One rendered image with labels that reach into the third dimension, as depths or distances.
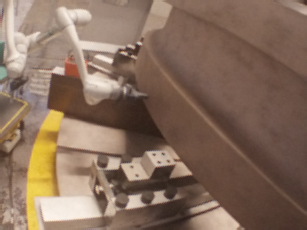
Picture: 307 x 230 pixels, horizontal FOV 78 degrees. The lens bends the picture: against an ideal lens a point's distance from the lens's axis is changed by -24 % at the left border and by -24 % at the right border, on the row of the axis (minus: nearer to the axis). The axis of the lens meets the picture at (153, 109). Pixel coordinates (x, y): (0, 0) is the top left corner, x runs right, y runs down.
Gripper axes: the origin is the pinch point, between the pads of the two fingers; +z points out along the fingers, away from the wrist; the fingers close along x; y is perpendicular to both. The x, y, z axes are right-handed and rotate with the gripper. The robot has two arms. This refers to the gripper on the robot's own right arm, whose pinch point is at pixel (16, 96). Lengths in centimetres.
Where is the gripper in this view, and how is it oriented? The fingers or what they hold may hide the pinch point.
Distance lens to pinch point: 170.4
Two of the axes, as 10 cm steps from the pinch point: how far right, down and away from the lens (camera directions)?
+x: -0.5, 4.7, -8.8
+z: -3.2, 8.3, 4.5
